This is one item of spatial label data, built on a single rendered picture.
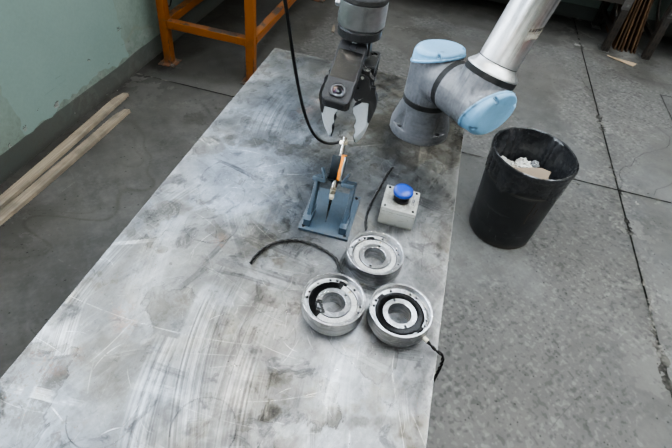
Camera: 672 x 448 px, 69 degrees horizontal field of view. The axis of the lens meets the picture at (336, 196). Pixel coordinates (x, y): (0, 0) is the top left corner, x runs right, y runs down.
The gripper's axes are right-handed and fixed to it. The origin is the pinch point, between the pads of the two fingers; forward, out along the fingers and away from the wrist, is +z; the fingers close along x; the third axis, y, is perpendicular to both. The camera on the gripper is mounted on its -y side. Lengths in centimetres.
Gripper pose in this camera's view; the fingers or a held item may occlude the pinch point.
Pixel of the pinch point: (342, 135)
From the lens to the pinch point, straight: 89.5
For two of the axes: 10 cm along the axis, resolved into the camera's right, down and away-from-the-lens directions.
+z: -1.0, 7.2, 6.8
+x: -9.7, -2.4, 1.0
